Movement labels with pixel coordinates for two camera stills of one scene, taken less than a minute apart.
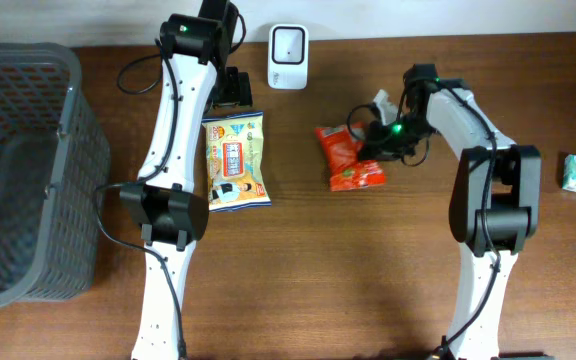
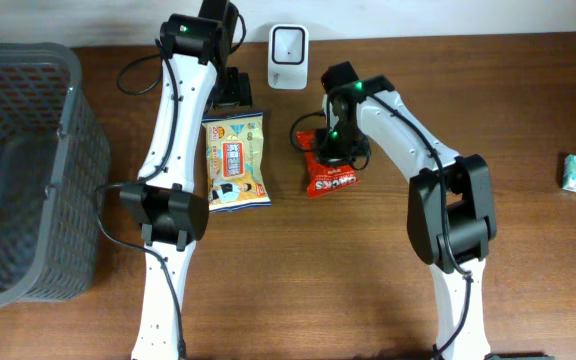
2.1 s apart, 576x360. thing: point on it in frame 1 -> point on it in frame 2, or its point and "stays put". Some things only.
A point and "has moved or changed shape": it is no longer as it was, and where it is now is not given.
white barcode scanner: (288, 56) stays put
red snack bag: (342, 155) has moved or changed shape
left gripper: (239, 90) stays put
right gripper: (378, 145) -> (331, 156)
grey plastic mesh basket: (37, 153) stays put
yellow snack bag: (236, 175) stays put
